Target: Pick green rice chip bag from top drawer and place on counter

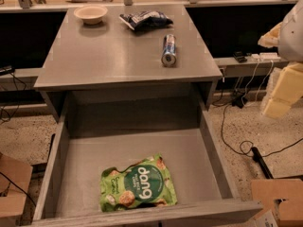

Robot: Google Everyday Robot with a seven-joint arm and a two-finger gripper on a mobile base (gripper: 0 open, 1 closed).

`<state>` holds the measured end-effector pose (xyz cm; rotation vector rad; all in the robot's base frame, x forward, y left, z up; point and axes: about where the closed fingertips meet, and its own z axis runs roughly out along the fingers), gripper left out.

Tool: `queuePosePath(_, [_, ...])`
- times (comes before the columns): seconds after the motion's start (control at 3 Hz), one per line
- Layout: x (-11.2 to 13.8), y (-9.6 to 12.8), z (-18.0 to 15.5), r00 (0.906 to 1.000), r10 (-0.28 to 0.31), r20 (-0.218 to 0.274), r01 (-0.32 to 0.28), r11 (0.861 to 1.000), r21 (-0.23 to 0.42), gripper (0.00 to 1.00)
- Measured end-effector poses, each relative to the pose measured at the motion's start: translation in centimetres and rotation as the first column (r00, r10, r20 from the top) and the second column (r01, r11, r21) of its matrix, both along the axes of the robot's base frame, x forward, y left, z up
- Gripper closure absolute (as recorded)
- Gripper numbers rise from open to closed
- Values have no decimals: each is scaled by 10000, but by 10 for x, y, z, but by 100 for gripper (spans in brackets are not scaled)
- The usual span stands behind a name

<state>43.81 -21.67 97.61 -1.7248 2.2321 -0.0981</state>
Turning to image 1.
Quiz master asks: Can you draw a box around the open grey top drawer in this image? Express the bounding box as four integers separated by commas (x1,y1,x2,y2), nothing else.
32,89,262,227

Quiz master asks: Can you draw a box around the green rice chip bag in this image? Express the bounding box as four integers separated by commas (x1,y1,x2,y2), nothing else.
99,153,177,212

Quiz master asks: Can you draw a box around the black rod on floor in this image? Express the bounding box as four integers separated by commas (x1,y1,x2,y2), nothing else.
252,147,273,179

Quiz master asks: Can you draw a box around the grey counter cabinet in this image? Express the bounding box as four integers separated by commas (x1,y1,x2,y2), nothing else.
33,4,223,123

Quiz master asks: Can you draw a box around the black cable on floor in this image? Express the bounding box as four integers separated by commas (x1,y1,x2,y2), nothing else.
220,102,303,159

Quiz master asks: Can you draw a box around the small black device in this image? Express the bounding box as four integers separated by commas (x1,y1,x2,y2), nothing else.
233,51,247,63

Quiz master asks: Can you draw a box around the beige paper bowl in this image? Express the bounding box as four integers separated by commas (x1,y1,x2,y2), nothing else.
74,5,108,25

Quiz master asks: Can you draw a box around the dark blue snack bag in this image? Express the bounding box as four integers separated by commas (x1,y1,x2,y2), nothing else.
119,10,173,31

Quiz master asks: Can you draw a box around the blue silver drink can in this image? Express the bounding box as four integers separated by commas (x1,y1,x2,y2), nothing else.
161,34,176,66

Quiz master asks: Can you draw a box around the black cable at left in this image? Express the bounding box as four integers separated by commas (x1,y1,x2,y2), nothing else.
0,64,27,125

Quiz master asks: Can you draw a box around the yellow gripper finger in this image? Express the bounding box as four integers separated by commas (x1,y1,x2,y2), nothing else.
260,62,303,118
258,23,282,48

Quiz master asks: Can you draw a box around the left cardboard box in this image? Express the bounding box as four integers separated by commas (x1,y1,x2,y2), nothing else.
0,153,32,227

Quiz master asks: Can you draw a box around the right cardboard box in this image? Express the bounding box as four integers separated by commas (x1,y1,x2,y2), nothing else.
251,179,303,227

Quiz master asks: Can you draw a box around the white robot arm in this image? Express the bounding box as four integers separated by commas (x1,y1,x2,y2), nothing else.
258,0,303,118

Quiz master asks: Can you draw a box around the white power strip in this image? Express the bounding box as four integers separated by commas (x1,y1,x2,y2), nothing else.
251,52,280,61

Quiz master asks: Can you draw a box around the cardboard box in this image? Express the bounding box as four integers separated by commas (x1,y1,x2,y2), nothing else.
251,179,303,227
0,153,32,227

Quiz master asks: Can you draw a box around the white cable pair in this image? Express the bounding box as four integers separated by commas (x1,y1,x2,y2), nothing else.
241,60,275,107

